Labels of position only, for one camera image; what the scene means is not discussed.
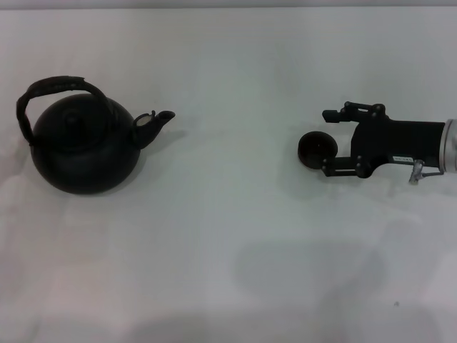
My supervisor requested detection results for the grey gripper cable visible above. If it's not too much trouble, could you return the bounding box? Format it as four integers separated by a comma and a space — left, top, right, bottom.
408, 160, 444, 186

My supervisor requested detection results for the black round teapot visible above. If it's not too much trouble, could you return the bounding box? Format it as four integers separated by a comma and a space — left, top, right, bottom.
16, 74, 176, 196

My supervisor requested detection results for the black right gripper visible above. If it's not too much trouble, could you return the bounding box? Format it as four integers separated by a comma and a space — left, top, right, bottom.
321, 101, 447, 179

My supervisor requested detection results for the small dark teacup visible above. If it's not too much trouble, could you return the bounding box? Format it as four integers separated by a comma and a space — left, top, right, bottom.
297, 131, 338, 170

